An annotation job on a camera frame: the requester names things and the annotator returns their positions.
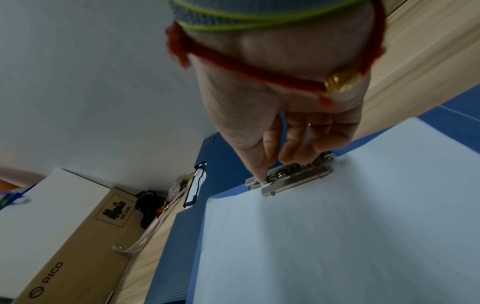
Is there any black cable bundle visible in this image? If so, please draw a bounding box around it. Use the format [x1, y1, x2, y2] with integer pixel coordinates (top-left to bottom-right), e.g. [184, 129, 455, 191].
[134, 190, 168, 230]

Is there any gray speckled pouch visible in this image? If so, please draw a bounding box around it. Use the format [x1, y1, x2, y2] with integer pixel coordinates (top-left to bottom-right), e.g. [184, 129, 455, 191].
[166, 174, 195, 200]

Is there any white paper sheet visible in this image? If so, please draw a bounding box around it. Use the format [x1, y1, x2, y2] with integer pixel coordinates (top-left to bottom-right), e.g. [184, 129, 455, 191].
[195, 117, 480, 304]

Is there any blue clip folder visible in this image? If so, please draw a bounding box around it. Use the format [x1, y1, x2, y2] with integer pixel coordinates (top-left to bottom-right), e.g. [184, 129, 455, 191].
[144, 92, 480, 304]

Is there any person's right hand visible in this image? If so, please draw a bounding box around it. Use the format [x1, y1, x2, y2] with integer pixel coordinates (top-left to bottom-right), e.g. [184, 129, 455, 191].
[179, 12, 378, 182]

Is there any white and brown cardboard box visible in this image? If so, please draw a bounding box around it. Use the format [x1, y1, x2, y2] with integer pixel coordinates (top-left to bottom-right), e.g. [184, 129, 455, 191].
[0, 167, 143, 304]

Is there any blue and white packet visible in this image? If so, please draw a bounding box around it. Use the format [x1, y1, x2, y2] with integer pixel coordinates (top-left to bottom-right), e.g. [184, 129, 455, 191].
[0, 183, 37, 210]

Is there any gray mesh wrist strap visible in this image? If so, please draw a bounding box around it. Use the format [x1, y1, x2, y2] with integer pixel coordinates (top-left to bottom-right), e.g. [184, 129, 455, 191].
[166, 0, 371, 32]

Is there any red string bracelet gold bead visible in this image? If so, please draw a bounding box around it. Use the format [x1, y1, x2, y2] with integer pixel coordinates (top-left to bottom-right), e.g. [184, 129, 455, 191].
[165, 0, 387, 107]

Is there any blue file with label pocket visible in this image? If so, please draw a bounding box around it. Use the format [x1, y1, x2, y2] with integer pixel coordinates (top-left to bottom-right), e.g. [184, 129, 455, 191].
[183, 133, 250, 208]

